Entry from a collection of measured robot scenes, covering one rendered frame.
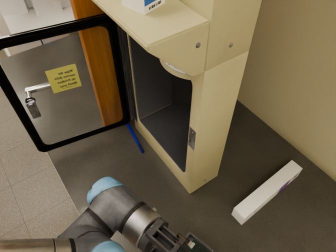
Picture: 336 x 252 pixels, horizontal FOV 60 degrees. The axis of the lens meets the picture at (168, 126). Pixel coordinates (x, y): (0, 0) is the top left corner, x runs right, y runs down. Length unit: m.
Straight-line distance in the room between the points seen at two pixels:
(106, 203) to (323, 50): 0.68
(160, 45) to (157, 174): 0.58
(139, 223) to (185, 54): 0.32
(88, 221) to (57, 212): 1.43
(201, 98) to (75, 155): 0.57
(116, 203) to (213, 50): 0.34
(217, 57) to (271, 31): 0.48
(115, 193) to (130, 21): 0.33
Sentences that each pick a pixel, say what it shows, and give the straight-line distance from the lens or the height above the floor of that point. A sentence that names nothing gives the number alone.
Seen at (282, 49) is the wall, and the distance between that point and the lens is 0.98.
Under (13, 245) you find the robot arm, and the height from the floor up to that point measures 1.35.
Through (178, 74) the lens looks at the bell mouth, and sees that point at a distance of 0.66.
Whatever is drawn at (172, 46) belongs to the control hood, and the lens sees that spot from 0.44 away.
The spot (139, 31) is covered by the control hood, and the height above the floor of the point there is 1.51.
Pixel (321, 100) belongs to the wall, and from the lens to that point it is 0.97.
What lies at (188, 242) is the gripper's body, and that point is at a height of 1.23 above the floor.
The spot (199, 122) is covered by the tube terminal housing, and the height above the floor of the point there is 1.27.
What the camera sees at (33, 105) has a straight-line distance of 0.83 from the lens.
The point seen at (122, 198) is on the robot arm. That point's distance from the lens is 0.60.
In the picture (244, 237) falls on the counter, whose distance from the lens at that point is 0.88.
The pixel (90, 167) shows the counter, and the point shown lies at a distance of 0.98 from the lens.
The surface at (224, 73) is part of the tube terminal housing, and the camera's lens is 0.58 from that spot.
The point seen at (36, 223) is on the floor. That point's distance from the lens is 2.04.
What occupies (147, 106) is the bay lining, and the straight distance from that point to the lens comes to 0.96.
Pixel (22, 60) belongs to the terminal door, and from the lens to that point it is 0.77.
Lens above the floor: 1.75
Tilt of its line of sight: 50 degrees down
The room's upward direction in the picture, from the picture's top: straight up
